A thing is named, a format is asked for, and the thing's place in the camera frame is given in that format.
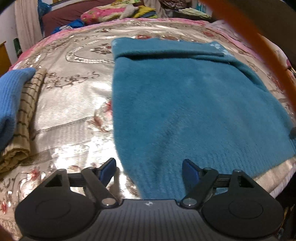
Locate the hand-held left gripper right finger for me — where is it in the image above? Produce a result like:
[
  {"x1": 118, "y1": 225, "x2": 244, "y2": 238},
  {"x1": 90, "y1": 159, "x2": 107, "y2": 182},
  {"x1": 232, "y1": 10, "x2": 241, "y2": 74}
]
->
[{"x1": 180, "y1": 159, "x2": 258, "y2": 208}]

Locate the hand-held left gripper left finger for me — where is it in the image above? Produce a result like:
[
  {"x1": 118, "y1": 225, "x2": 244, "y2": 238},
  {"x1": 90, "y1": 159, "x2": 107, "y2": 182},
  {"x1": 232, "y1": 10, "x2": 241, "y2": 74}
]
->
[{"x1": 43, "y1": 158, "x2": 119, "y2": 207}]

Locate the teal knit sweater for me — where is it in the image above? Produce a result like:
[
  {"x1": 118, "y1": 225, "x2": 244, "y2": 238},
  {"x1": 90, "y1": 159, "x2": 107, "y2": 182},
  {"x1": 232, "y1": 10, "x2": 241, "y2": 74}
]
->
[{"x1": 111, "y1": 37, "x2": 296, "y2": 201}]

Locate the silver floral bedspread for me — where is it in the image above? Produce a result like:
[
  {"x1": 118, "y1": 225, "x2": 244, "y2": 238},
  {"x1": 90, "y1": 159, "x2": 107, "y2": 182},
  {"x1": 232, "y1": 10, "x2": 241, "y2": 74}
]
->
[{"x1": 0, "y1": 17, "x2": 296, "y2": 241}]

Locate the tan plaid folded cloth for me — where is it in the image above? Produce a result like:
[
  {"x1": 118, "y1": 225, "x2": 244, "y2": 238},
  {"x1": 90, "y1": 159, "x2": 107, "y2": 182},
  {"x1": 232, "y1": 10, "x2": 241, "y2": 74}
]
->
[{"x1": 0, "y1": 68, "x2": 48, "y2": 174}]

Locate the pink floral blanket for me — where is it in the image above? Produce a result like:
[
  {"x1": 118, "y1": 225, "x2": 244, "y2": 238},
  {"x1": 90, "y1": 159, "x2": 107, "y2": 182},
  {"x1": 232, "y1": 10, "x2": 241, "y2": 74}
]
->
[{"x1": 207, "y1": 20, "x2": 296, "y2": 77}]

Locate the dark furniture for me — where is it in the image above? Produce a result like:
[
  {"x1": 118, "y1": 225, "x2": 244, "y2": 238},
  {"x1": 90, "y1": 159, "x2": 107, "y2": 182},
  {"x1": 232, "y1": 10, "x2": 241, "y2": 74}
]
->
[{"x1": 252, "y1": 0, "x2": 296, "y2": 61}]

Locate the blue ribbed knit garment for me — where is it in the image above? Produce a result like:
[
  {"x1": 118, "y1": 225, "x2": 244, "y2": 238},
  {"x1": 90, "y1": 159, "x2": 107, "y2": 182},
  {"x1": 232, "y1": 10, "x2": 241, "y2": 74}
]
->
[{"x1": 0, "y1": 67, "x2": 37, "y2": 151}]

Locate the blue crumpled cloth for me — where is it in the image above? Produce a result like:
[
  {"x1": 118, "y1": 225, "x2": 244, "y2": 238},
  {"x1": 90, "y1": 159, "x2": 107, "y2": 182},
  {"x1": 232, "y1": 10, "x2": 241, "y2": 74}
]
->
[{"x1": 53, "y1": 19, "x2": 85, "y2": 32}]

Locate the wooden cabinet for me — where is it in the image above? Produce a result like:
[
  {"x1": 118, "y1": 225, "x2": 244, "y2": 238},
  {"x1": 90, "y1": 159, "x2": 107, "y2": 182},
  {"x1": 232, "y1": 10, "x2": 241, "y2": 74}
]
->
[{"x1": 0, "y1": 41, "x2": 12, "y2": 77}]

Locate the green bottle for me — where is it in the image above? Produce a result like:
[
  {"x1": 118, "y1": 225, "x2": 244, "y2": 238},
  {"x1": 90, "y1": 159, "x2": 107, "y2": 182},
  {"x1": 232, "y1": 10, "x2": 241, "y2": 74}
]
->
[{"x1": 13, "y1": 38, "x2": 23, "y2": 56}]

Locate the pink floral pillow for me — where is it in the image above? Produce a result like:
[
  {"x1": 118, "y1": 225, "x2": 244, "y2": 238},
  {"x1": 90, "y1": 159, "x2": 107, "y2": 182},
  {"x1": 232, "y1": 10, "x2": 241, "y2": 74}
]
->
[{"x1": 81, "y1": 5, "x2": 141, "y2": 24}]

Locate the pale green folded cloth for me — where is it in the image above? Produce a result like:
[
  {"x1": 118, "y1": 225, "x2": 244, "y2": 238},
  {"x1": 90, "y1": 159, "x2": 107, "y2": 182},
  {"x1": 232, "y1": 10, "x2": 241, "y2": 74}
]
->
[{"x1": 178, "y1": 8, "x2": 211, "y2": 19}]

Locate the maroon sofa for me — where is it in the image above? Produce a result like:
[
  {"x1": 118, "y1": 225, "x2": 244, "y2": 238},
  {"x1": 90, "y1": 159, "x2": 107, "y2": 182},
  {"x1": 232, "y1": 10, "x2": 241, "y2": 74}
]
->
[{"x1": 42, "y1": 6, "x2": 93, "y2": 37}]

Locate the grey cloth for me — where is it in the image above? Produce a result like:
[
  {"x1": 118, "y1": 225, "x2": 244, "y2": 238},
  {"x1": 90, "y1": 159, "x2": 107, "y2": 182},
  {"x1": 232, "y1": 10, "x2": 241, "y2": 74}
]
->
[{"x1": 120, "y1": 5, "x2": 139, "y2": 18}]

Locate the yellow folded cloth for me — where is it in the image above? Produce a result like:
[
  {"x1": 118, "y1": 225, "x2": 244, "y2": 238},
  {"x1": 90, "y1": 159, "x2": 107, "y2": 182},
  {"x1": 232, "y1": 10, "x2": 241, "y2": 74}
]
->
[{"x1": 134, "y1": 6, "x2": 158, "y2": 18}]

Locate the brown floral bundle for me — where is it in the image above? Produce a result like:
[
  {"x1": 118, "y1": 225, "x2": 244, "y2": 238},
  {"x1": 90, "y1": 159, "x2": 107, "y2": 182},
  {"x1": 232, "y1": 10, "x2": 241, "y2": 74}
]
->
[{"x1": 159, "y1": 0, "x2": 193, "y2": 10}]

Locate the beige curtain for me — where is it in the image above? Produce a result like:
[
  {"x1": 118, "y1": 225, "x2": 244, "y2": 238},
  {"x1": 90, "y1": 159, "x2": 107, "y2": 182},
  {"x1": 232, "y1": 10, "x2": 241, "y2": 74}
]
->
[{"x1": 14, "y1": 0, "x2": 43, "y2": 45}]

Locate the blue plastic bag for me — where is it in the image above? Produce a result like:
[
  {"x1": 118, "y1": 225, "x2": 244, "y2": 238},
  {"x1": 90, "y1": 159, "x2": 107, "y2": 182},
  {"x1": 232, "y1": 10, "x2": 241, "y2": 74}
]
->
[{"x1": 38, "y1": 0, "x2": 51, "y2": 15}]

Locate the orange cable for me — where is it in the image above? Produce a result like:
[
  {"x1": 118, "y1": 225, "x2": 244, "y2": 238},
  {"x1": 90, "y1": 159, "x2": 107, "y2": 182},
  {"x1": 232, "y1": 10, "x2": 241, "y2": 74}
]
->
[{"x1": 200, "y1": 0, "x2": 296, "y2": 114}]

